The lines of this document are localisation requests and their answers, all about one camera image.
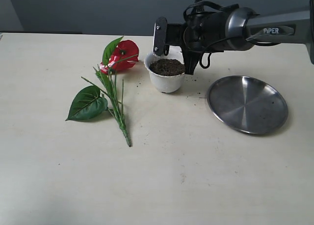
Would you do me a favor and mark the red artificial flower with leaves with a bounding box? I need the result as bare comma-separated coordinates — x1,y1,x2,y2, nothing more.
66,36,139,147

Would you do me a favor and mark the round stainless steel plate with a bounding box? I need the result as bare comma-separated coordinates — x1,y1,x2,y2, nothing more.
206,75,289,135

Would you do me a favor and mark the dark soil in pot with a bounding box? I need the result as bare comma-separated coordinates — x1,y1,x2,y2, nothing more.
149,59,185,77

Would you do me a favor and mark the white plastic flower pot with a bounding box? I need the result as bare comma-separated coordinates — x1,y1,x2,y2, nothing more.
144,47,185,93

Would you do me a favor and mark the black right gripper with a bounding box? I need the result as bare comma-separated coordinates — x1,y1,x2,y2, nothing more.
153,11,231,75

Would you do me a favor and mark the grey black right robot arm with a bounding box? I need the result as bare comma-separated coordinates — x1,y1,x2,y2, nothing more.
153,0,314,75

